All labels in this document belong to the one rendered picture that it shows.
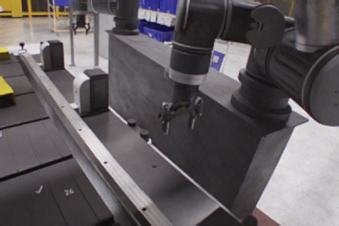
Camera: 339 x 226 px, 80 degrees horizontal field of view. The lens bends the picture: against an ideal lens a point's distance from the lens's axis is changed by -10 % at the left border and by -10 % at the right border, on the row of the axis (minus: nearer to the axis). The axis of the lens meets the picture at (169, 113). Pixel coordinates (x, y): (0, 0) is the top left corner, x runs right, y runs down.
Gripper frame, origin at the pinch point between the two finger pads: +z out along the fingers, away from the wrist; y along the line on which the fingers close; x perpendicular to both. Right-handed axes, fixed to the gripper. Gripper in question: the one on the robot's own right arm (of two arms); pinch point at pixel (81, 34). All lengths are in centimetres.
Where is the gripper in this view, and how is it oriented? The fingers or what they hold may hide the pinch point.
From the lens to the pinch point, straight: 202.6
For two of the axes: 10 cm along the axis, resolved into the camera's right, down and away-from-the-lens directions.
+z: -1.3, 8.7, 4.8
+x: -5.1, -4.7, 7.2
